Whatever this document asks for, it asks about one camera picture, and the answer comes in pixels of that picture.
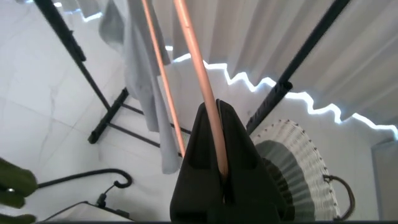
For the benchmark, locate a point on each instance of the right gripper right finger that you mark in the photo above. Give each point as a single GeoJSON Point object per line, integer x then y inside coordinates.
{"type": "Point", "coordinates": [252, 189]}

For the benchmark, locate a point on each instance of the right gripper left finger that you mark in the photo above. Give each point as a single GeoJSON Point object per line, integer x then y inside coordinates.
{"type": "Point", "coordinates": [192, 186]}

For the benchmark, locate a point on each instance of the pink clothes hanger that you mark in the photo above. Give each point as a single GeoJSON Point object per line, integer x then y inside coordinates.
{"type": "Point", "coordinates": [199, 62]}

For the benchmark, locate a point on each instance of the pale grey shorts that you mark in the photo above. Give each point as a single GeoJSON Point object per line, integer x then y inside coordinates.
{"type": "Point", "coordinates": [140, 62]}

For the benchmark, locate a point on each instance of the green garment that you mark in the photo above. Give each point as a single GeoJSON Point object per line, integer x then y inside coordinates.
{"type": "Point", "coordinates": [15, 177]}

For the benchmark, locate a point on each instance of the white laundry basket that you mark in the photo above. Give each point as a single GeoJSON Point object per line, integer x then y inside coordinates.
{"type": "Point", "coordinates": [298, 149]}

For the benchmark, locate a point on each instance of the black clothes rack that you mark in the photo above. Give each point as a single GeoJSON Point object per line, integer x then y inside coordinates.
{"type": "Point", "coordinates": [62, 31]}

